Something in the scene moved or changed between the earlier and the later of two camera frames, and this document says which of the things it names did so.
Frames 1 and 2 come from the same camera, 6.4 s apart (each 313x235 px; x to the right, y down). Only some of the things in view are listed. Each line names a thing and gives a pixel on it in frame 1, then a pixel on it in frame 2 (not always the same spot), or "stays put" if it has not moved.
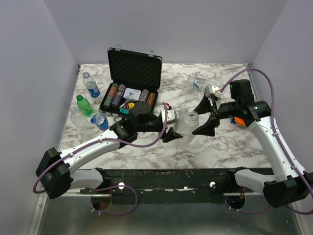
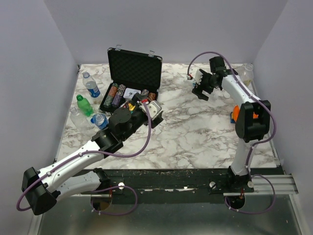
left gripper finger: [170, 135] to [156, 121]
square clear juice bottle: [187, 123] to [246, 74]
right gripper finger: [204, 106] to [197, 90]
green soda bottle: [84, 105] stays put
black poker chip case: [133, 77] stays put
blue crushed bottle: [100, 121] stays put
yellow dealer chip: [131, 105] stays put
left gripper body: [152, 125] to [141, 107]
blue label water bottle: [91, 85] stays put
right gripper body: [215, 115] to [202, 87]
